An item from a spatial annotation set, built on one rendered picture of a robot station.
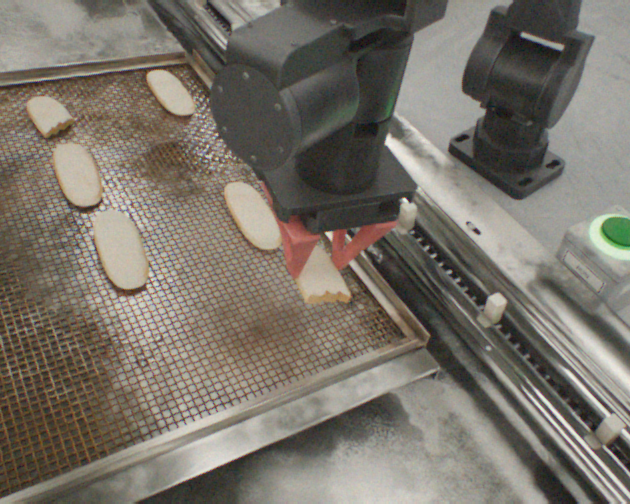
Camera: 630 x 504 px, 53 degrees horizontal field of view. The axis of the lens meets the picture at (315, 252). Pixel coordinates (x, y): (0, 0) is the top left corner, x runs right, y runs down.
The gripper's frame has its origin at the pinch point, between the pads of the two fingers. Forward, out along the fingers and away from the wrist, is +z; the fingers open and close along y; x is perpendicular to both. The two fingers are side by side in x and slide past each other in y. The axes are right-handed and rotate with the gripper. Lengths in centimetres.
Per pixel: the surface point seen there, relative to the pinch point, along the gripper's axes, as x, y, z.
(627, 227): -3.2, 30.3, -0.4
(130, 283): 5.4, -13.6, 4.6
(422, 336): -6.2, 7.9, 4.7
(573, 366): -11.4, 21.1, 6.9
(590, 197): 7.8, 39.3, 6.6
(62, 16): 56, -13, 6
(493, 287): -1.3, 19.4, 7.1
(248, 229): 9.3, -2.3, 4.5
